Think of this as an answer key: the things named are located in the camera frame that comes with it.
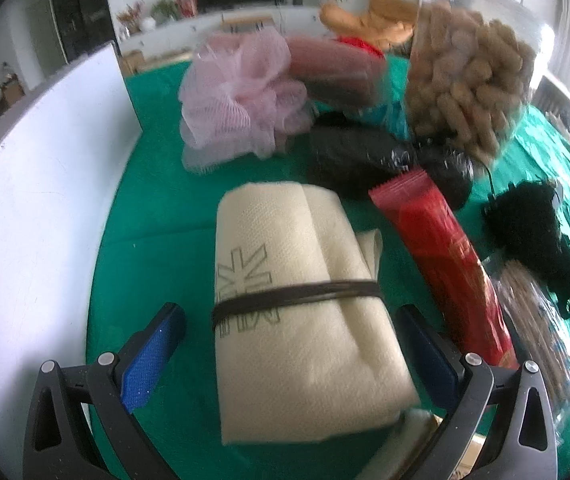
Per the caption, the pink mesh bath pouf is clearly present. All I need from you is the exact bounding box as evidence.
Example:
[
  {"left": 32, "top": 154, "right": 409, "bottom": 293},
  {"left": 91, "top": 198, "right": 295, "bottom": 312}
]
[{"left": 179, "top": 27, "right": 316, "bottom": 176}]

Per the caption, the small black garbage bag roll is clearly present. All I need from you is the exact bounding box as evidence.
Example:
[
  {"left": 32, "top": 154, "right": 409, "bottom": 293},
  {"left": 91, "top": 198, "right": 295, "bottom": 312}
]
[{"left": 415, "top": 145, "right": 476, "bottom": 211}]

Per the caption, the green tablecloth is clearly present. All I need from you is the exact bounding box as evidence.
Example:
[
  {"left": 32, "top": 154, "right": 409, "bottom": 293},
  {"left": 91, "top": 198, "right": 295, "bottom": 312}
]
[{"left": 85, "top": 55, "right": 570, "bottom": 480}]

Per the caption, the clear jar of snack sticks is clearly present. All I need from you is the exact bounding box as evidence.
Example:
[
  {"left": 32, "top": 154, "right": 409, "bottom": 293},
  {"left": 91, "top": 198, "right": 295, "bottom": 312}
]
[{"left": 402, "top": 0, "right": 556, "bottom": 166}]

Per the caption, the wooden bench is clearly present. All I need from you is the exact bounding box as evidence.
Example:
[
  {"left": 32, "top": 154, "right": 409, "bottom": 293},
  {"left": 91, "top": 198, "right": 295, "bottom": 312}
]
[{"left": 221, "top": 14, "right": 273, "bottom": 31}]

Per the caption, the large black garbage bag roll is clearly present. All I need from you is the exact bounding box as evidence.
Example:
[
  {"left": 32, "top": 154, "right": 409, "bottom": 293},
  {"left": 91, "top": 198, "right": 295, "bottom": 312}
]
[{"left": 307, "top": 122, "right": 416, "bottom": 198}]

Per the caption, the cream napkin bundle with band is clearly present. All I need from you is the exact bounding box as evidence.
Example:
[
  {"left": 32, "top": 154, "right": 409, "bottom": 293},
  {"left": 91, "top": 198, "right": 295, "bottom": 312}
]
[{"left": 211, "top": 181, "right": 421, "bottom": 446}]

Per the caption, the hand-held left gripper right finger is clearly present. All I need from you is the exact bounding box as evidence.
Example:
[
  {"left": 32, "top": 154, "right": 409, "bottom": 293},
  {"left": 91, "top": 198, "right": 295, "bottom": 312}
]
[{"left": 395, "top": 304, "right": 558, "bottom": 480}]

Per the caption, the orange sofa cushion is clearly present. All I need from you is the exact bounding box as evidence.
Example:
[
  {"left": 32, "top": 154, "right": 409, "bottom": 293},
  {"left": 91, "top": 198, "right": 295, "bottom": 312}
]
[{"left": 319, "top": 0, "right": 418, "bottom": 51}]

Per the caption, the red yarn ball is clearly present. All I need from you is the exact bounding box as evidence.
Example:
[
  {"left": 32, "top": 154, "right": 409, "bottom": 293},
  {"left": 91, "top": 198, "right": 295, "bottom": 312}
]
[{"left": 337, "top": 35, "right": 386, "bottom": 58}]

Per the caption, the white television cabinet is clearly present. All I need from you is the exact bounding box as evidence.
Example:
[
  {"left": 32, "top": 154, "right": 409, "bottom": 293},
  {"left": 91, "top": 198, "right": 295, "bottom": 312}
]
[{"left": 115, "top": 2, "right": 336, "bottom": 58}]

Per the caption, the pink packet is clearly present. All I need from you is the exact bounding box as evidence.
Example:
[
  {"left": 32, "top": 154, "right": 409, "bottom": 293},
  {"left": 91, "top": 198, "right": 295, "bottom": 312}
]
[{"left": 285, "top": 35, "right": 386, "bottom": 111}]

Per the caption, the white board panel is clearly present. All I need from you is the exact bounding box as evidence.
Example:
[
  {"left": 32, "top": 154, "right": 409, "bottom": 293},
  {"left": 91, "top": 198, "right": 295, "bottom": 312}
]
[{"left": 0, "top": 40, "right": 146, "bottom": 456}]

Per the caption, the black yarn bundle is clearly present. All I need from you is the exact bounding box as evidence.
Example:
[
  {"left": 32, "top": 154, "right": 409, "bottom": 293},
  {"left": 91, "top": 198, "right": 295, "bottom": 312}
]
[{"left": 482, "top": 180, "right": 570, "bottom": 318}]

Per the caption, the black tall cabinet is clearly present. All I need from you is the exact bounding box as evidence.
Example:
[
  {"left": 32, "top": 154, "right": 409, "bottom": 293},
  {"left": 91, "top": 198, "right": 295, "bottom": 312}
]
[{"left": 47, "top": 0, "right": 123, "bottom": 61}]

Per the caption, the leafy plant beside red box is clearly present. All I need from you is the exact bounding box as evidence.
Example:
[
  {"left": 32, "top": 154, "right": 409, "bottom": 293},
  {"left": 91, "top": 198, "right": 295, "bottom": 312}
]
[{"left": 152, "top": 0, "right": 181, "bottom": 23}]

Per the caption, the clear packet of thin sticks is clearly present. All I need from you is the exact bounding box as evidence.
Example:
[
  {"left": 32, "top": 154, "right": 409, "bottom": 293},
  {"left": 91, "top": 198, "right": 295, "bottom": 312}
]
[{"left": 482, "top": 255, "right": 570, "bottom": 436}]

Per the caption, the red snack packet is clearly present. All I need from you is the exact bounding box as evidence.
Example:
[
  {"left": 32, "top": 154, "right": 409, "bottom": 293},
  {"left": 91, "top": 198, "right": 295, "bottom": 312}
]
[{"left": 369, "top": 169, "right": 521, "bottom": 371}]

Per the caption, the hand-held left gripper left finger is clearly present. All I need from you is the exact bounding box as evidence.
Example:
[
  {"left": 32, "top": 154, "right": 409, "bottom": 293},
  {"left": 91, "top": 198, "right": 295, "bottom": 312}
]
[{"left": 22, "top": 302, "right": 188, "bottom": 480}]

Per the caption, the red flower arrangement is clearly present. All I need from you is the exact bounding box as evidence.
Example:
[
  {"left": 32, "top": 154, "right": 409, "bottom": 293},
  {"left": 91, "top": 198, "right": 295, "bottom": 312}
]
[{"left": 115, "top": 2, "right": 146, "bottom": 36}]

